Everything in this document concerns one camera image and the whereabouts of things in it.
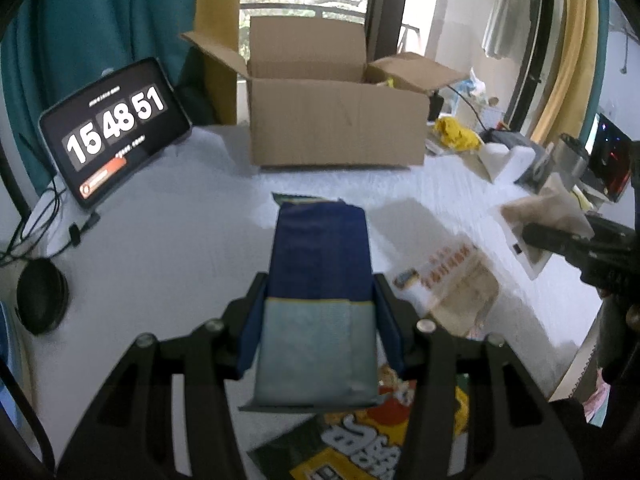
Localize black round case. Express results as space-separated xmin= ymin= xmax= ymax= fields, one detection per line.
xmin=16 ymin=258 xmax=70 ymax=336

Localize black door frame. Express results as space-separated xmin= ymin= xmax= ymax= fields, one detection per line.
xmin=517 ymin=0 xmax=556 ymax=131

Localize grey pouch with beige strap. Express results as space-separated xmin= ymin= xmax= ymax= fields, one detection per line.
xmin=515 ymin=150 xmax=557 ymax=192

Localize beige packet on right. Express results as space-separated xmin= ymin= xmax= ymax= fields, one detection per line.
xmin=500 ymin=172 xmax=596 ymax=281

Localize grey hanging garment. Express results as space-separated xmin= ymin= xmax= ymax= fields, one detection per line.
xmin=482 ymin=0 xmax=521 ymax=59

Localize teal curtain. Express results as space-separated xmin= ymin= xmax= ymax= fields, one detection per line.
xmin=0 ymin=0 xmax=201 ymax=196

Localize dark blue snack packet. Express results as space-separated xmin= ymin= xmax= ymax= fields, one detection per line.
xmin=239 ymin=192 xmax=382 ymax=411

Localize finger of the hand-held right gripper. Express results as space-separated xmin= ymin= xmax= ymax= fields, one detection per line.
xmin=522 ymin=222 xmax=596 ymax=259

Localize yellow curtain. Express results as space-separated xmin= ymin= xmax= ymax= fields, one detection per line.
xmin=192 ymin=0 xmax=244 ymax=126

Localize black window frame post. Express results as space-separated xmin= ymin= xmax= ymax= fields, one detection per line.
xmin=365 ymin=0 xmax=412 ymax=61

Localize yellow duck print packet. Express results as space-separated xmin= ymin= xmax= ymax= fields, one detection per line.
xmin=434 ymin=117 xmax=484 ymax=152

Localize beige printed paper packet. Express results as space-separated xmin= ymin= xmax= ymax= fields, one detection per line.
xmin=394 ymin=245 xmax=501 ymax=339

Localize cardboard box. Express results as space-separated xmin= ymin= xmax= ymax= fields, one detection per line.
xmin=180 ymin=15 xmax=469 ymax=169

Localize green and yellow snack bag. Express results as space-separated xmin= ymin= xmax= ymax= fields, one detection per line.
xmin=247 ymin=365 xmax=471 ymax=480

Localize grey folded cloth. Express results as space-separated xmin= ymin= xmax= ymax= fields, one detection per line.
xmin=487 ymin=129 xmax=546 ymax=160

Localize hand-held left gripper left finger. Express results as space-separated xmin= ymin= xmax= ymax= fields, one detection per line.
xmin=55 ymin=271 xmax=271 ymax=480

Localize black tablet cable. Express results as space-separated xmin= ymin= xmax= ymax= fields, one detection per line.
xmin=0 ymin=175 xmax=102 ymax=267

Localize metal cup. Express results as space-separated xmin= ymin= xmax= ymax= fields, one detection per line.
xmin=550 ymin=134 xmax=591 ymax=196

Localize black power cable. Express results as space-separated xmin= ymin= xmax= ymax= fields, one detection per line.
xmin=444 ymin=84 xmax=494 ymax=134

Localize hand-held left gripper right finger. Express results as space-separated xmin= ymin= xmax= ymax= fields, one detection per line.
xmin=372 ymin=272 xmax=586 ymax=480

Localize black balcony railing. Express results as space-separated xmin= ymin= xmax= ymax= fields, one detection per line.
xmin=240 ymin=2 xmax=369 ymax=24

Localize black tablet with clock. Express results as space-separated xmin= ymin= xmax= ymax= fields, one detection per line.
xmin=39 ymin=57 xmax=193 ymax=209

